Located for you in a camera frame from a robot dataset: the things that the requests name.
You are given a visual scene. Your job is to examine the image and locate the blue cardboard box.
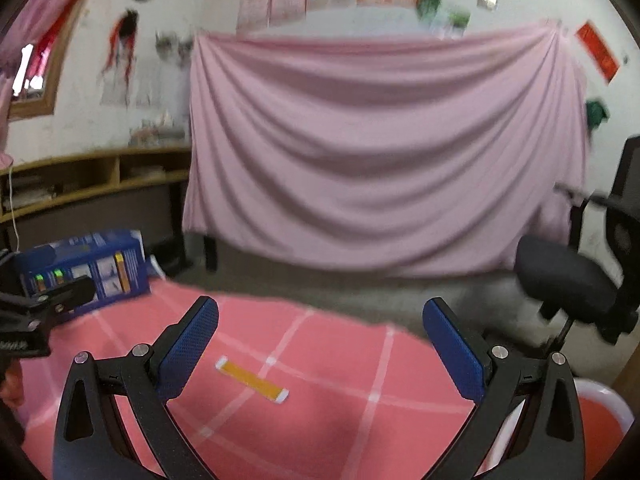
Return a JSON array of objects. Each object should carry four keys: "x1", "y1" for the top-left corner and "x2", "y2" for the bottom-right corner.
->
[{"x1": 16, "y1": 230, "x2": 150, "y2": 322}]

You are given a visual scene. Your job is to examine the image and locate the red tassel wall ornament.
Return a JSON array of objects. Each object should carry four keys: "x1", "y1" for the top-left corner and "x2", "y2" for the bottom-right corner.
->
[{"x1": 102, "y1": 9, "x2": 139, "y2": 87}]

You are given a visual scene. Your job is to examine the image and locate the green wall photos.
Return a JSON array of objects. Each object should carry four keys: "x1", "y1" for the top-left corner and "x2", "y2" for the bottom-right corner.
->
[{"x1": 416, "y1": 0, "x2": 471, "y2": 38}]

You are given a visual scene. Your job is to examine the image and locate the orange flat sachet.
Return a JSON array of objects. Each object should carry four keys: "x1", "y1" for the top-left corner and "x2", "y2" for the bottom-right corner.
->
[{"x1": 215, "y1": 356, "x2": 288, "y2": 404}]

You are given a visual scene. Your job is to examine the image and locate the wooden wall shelf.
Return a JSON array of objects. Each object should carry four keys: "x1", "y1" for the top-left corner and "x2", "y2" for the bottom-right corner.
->
[{"x1": 1, "y1": 145, "x2": 191, "y2": 224}]

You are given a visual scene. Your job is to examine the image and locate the wooden window frame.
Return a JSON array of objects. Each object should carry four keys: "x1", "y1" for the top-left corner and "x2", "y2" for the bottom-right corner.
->
[{"x1": 9, "y1": 0, "x2": 82, "y2": 120}]

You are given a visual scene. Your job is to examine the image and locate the black office chair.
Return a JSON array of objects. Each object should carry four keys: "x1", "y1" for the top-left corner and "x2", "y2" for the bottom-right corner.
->
[{"x1": 514, "y1": 136, "x2": 639, "y2": 356}]

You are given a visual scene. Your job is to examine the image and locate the pink window curtain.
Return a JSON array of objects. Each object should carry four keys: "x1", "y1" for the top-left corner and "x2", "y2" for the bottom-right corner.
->
[{"x1": 1, "y1": 0, "x2": 68, "y2": 78}]

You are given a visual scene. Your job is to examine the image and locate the pink checked tablecloth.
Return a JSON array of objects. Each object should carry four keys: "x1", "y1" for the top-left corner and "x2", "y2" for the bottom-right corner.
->
[{"x1": 19, "y1": 276, "x2": 482, "y2": 480}]

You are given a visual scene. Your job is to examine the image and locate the left hand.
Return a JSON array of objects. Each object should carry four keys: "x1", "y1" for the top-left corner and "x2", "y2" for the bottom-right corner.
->
[{"x1": 0, "y1": 360, "x2": 25, "y2": 410}]

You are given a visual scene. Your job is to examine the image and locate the stack of books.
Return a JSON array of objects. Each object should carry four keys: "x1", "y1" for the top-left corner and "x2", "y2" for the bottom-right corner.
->
[{"x1": 128, "y1": 118, "x2": 190, "y2": 148}]

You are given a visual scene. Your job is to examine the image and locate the pink hanging bed sheet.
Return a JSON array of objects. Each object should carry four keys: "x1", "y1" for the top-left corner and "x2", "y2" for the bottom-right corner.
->
[{"x1": 182, "y1": 24, "x2": 588, "y2": 278}]

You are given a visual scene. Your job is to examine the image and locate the wooden cabinet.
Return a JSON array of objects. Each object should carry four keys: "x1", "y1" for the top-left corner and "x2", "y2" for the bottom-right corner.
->
[{"x1": 613, "y1": 352, "x2": 640, "y2": 415}]

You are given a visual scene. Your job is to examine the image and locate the red paper wall poster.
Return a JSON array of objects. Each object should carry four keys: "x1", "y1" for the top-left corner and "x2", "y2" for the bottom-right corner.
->
[{"x1": 576, "y1": 21, "x2": 620, "y2": 84}]

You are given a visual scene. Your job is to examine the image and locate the red and white basin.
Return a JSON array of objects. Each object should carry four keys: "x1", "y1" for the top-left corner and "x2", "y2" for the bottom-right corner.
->
[{"x1": 476, "y1": 378, "x2": 634, "y2": 479}]

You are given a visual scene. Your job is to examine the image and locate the green wall hanging bag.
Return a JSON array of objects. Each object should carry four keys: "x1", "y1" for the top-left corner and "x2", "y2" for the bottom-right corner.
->
[{"x1": 586, "y1": 100, "x2": 610, "y2": 131}]

